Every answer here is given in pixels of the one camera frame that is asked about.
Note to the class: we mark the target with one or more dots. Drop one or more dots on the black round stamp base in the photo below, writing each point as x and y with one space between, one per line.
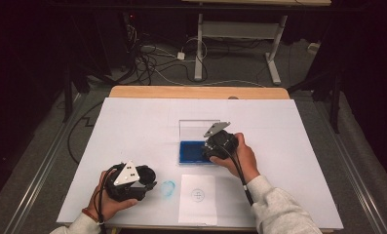
148 175

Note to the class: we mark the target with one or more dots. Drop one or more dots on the person's right hand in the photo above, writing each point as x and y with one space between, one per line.
246 162

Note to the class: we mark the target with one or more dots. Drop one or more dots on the aluminium floor rail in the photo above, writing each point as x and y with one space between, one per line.
353 175
41 169

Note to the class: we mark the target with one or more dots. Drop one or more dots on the black metal stand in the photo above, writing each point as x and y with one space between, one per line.
67 94
334 97

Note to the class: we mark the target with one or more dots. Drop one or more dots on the large white table cover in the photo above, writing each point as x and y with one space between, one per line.
132 130

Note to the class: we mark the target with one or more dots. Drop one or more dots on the white power strip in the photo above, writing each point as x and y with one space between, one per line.
313 48

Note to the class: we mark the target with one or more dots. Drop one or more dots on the white metal desk frame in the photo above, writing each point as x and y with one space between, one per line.
239 30

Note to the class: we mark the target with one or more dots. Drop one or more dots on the person's left hand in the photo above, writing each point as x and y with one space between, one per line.
106 208

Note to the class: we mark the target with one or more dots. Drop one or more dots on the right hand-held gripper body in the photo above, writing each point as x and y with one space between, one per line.
222 144

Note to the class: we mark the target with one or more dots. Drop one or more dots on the blue ink pad box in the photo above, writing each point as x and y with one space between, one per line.
191 152

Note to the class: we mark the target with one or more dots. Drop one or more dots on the white power adapter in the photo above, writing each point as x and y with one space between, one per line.
180 56

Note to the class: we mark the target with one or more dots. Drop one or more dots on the white paper sheet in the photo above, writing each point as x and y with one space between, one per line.
197 211

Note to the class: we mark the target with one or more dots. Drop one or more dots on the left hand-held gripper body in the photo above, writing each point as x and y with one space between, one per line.
126 182

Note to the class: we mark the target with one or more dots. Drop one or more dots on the wooden table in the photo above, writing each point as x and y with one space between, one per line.
181 92

